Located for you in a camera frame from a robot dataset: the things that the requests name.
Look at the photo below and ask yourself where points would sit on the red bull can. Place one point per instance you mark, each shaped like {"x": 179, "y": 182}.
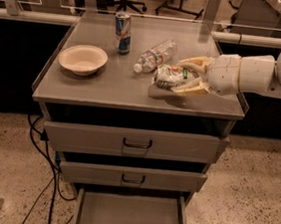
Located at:
{"x": 123, "y": 32}

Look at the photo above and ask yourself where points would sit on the dark desk right background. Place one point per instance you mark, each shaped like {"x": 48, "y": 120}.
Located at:
{"x": 258, "y": 17}

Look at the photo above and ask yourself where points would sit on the white horizontal rail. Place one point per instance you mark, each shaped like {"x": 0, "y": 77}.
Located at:
{"x": 70, "y": 20}

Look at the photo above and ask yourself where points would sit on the clear plastic water bottle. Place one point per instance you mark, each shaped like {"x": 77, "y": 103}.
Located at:
{"x": 157, "y": 55}

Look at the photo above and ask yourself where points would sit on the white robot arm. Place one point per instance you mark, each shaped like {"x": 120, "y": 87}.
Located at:
{"x": 256, "y": 74}

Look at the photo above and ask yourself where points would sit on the top grey drawer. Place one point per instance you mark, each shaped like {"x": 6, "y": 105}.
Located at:
{"x": 140, "y": 143}

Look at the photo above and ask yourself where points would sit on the white paper bowl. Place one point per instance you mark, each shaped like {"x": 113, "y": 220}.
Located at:
{"x": 82, "y": 60}

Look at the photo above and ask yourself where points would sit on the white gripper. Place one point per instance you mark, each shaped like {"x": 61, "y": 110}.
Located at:
{"x": 224, "y": 75}

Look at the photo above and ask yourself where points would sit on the grey drawer cabinet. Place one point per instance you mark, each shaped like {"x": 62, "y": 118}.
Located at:
{"x": 115, "y": 97}

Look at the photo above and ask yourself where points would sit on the crushed 7up can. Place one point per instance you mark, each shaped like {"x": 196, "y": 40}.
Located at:
{"x": 168, "y": 76}

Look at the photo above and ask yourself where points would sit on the grey drawer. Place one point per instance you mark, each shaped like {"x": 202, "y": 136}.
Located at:
{"x": 140, "y": 143}
{"x": 114, "y": 175}
{"x": 110, "y": 208}

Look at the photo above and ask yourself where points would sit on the middle grey drawer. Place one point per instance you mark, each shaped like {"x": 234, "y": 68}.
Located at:
{"x": 114, "y": 175}

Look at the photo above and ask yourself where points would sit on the bottom grey drawer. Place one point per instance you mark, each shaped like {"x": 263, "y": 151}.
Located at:
{"x": 110, "y": 208}

